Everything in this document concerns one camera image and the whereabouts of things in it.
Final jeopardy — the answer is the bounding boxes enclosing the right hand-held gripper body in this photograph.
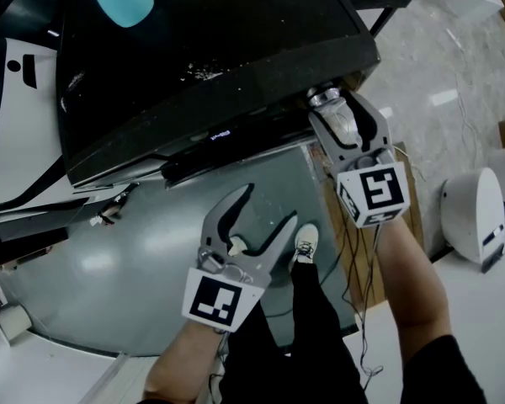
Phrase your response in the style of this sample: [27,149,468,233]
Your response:
[335,145,412,230]

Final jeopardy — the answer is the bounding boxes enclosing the blue spray bottle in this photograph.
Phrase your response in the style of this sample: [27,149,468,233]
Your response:
[75,0,156,29]

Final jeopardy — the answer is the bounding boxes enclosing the person's right shoe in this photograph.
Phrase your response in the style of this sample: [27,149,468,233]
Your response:
[292,223,321,265]

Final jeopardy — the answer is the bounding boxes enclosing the black cabinet appliance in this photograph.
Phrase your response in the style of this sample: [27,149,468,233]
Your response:
[55,0,382,191]

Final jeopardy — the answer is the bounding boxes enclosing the person's shoe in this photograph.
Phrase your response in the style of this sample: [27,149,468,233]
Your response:
[228,236,249,257]
[292,223,321,265]

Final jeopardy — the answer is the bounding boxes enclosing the white round robot appliance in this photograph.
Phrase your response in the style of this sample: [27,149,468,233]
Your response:
[440,166,505,274]

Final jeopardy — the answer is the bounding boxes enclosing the person's left forearm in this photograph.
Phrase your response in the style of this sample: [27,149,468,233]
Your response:
[141,320,229,404]

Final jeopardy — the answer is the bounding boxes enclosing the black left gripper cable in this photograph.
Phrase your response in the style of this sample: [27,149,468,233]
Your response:
[209,330,231,391]

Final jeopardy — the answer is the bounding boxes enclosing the person's black trousers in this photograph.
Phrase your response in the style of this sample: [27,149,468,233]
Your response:
[218,258,369,404]

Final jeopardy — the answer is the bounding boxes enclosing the wooden pallet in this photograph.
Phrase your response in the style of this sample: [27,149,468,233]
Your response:
[319,141,427,311]

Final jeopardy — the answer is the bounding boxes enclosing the white and black robot machine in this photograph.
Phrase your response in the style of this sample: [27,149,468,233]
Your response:
[0,0,132,257]

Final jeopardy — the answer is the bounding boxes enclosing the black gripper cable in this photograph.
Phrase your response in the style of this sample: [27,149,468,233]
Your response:
[340,221,384,380]
[209,330,231,391]

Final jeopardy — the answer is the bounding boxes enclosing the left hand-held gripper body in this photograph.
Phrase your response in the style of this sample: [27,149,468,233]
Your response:
[181,246,274,333]

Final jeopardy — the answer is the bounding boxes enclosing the person's right forearm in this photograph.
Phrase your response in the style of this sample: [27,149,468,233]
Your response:
[372,216,454,345]

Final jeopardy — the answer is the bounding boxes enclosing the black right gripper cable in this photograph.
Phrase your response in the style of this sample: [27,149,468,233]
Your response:
[340,221,384,380]

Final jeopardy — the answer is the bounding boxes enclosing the person's left shoe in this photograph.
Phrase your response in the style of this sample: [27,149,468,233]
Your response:
[228,236,249,257]

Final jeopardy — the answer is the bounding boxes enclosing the person's black shirt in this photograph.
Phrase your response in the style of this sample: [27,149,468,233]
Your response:
[399,333,490,404]

